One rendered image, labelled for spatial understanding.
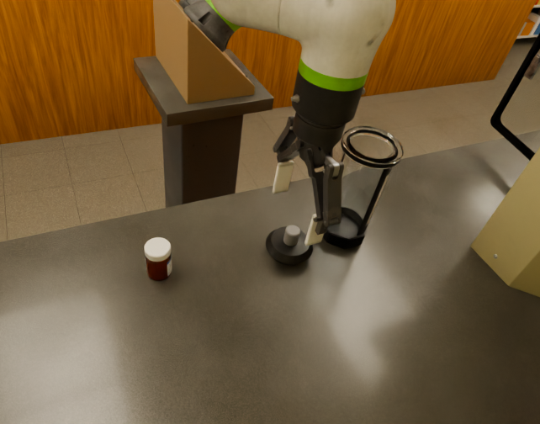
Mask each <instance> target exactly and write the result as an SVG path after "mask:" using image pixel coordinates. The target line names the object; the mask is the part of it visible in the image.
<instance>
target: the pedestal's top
mask: <svg viewBox="0 0 540 424"><path fill-rule="evenodd" d="M225 53H226V54H227V55H228V56H229V58H231V60H233V62H235V64H236V65H237V66H238V67H239V68H240V70H241V71H242V72H243V73H244V74H245V75H247V78H248V79H249V80H250V81H251V83H252V84H253V85H254V86H255V91H254V95H249V96H243V97H237V98H226V99H220V100H214V101H208V102H202V103H191V104H187V103H186V101H185V100H184V98H183V96H182V95H181V93H180V92H179V91H178V89H177V87H176V86H175V84H174V83H173V81H172V79H171V78H170V77H169V76H168V74H167V72H166V71H165V69H164V68H163V66H162V65H161V63H160V62H159V61H158V59H157V58H156V56H145V57H136V58H133V60H134V69H135V72H136V74H137V76H138V77H139V79H140V81H141V82H142V84H143V86H144V87H145V89H146V91H147V92H148V94H149V96H150V98H151V100H152V102H153V103H154V104H155V106H156V108H157V110H158V112H159V114H160V115H161V117H162V119H163V120H164V122H165V124H166V126H167V127H169V126H174V125H184V124H190V123H195V122H200V121H205V120H211V119H220V118H225V117H230V116H236V115H242V114H251V113H256V112H262V111H267V110H272V109H273V100H274V97H273V96H272V95H271V94H270V93H269V92H268V90H267V89H266V88H265V87H264V86H263V85H262V84H261V83H260V82H259V81H258V80H257V79H256V78H255V77H254V76H253V74H252V73H251V72H250V71H249V70H248V69H247V68H246V66H245V65H244V64H243V63H242V62H241V61H240V60H239V58H238V57H237V56H236V55H235V54H234V53H233V52H232V51H231V49H226V50H225Z"/></svg>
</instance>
